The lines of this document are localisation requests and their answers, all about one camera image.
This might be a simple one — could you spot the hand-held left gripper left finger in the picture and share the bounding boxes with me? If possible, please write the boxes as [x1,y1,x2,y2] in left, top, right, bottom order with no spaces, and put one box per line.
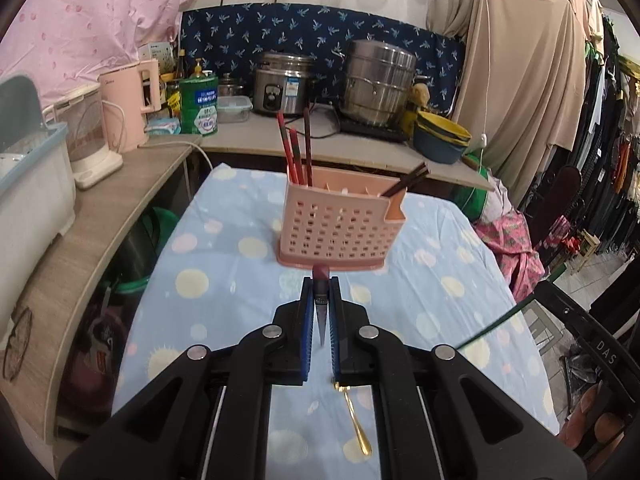
[60,276,316,480]

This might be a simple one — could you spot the eyeglasses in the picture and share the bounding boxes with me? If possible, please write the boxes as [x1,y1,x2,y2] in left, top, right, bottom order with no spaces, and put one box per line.
[2,306,33,380]

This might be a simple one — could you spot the maroon chopsticks pair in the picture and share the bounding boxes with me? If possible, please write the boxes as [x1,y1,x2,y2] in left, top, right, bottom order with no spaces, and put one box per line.
[381,161,429,197]

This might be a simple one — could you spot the pink dotted cloth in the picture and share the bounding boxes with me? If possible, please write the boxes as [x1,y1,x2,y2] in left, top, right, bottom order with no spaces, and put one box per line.
[0,0,221,111]

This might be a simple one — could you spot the green tin can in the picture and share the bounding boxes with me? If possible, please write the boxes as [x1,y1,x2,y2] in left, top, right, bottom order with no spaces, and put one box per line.
[179,74,220,136]

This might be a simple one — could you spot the beige curtain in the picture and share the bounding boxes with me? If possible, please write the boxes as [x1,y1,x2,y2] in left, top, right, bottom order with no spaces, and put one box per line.
[427,0,588,206]

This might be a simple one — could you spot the pink perforated utensil holder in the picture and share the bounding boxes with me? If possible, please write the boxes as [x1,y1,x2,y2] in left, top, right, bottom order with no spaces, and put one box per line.
[276,169,407,273]

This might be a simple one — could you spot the pink floral garment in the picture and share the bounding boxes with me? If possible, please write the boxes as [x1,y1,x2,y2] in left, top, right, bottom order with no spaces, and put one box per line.
[472,177,548,301]

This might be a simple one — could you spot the blue printed tablecloth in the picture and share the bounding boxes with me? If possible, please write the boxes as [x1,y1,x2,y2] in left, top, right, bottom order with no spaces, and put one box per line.
[112,164,561,480]

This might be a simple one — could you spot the dark maroon chopstick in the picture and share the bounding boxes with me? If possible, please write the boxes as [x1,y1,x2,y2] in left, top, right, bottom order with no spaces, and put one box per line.
[312,266,331,347]
[302,106,315,187]

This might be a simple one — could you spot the black induction cooktop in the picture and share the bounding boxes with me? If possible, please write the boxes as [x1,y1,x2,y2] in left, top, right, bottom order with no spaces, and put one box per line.
[337,117,416,143]

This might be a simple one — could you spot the white plastic storage bin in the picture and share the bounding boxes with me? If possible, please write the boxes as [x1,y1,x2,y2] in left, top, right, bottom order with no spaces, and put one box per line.
[0,75,77,333]

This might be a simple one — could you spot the red chopstick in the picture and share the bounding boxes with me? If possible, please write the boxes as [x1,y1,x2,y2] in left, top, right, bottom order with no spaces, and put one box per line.
[276,112,299,185]
[287,128,307,186]

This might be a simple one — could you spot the white cable with switch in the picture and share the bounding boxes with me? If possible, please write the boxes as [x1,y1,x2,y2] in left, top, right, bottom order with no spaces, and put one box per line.
[477,0,493,148]

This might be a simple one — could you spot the purple chopstick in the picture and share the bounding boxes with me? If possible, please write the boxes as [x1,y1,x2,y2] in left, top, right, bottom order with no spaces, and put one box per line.
[387,167,431,196]

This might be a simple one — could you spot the stack of blue bowls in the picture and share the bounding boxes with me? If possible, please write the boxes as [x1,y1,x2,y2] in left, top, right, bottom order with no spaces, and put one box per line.
[412,110,472,165]

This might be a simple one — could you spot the yellow plush toy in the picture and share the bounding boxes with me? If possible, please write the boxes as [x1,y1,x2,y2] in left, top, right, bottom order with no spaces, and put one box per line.
[410,82,432,111]

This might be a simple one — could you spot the green chopstick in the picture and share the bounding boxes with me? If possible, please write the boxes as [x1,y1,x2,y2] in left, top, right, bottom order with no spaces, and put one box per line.
[457,300,541,351]

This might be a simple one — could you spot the blue floral cloth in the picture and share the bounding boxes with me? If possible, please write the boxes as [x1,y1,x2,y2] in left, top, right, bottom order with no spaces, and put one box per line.
[179,4,466,116]

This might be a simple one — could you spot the white power cord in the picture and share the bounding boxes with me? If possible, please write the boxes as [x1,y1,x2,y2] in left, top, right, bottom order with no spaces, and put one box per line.
[140,141,213,171]

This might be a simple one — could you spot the small lidded pot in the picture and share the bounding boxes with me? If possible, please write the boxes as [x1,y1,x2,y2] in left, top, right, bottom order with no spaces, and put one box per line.
[218,72,246,98]

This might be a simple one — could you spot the wooden counter board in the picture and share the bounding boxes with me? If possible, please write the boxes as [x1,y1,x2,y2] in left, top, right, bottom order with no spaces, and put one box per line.
[197,110,496,192]

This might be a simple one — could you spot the gold flower-shaped spoon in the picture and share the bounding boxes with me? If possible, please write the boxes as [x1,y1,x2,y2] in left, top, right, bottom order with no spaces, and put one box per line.
[334,382,373,457]

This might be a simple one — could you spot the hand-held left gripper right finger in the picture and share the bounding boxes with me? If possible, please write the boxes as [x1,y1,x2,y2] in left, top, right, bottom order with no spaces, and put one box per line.
[327,276,586,480]

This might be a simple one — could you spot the white countertop appliance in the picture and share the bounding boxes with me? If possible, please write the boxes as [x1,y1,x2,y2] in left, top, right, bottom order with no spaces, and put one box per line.
[42,82,124,191]

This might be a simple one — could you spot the grey wooden shelf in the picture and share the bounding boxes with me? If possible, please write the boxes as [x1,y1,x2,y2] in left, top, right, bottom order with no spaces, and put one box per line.
[0,132,203,446]

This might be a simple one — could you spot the green basin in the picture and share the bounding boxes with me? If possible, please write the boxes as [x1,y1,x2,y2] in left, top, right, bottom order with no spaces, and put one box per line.
[460,165,493,211]

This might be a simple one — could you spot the pink electric kettle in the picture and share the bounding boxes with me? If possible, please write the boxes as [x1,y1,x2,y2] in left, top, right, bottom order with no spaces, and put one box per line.
[100,58,165,153]

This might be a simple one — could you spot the dark wooden chair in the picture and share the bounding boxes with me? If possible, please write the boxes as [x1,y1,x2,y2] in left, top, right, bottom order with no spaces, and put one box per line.
[530,165,583,261]

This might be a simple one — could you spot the person's right hand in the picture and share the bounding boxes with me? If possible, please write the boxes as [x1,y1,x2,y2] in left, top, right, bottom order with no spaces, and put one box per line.
[565,382,628,461]

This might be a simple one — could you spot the steel steamer pot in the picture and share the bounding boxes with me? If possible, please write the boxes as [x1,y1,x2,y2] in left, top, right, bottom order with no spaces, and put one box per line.
[340,38,418,128]

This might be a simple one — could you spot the small wooden stool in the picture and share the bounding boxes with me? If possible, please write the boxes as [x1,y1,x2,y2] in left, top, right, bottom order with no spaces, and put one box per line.
[575,230,598,273]

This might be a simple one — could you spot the hanging clothes rack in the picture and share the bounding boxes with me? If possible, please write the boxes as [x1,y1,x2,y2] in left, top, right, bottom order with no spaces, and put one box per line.
[570,0,640,261]

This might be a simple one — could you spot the clear food container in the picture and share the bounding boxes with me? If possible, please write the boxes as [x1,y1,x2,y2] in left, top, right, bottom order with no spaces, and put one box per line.
[217,96,252,123]

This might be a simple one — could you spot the steel rice cooker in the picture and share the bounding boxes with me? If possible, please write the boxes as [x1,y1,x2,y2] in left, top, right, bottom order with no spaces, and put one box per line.
[252,51,317,116]

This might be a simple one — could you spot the blue tissue pack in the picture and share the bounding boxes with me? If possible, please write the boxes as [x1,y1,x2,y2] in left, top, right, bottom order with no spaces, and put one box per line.
[146,116,181,136]

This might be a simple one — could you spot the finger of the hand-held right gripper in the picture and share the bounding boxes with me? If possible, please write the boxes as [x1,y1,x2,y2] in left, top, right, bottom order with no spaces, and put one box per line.
[531,279,596,341]

